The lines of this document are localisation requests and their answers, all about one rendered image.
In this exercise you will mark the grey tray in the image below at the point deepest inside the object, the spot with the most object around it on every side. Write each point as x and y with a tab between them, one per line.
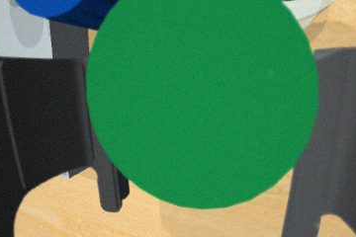
26	35

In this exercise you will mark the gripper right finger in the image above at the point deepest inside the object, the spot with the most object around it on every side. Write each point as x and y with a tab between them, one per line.
324	178

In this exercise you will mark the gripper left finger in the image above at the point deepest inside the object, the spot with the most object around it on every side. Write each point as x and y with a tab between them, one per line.
46	130

